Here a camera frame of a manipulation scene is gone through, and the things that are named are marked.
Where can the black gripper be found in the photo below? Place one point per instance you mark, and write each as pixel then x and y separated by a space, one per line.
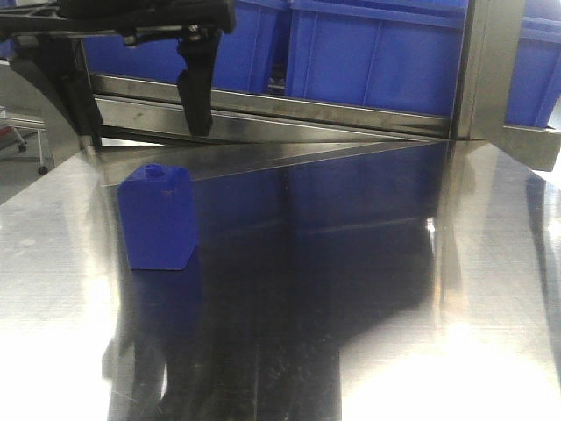
pixel 56 66

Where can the blue part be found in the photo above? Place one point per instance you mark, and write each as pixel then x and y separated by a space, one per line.
pixel 157 213

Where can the wheeled cart leg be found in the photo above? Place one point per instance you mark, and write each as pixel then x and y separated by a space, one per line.
pixel 20 127

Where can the blue bin right lower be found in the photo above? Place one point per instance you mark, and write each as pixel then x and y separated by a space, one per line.
pixel 388 55

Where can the blue bin far right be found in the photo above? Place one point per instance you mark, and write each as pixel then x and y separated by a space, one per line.
pixel 535 85

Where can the steel shelf rack frame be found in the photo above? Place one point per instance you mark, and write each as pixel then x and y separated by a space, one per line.
pixel 137 109

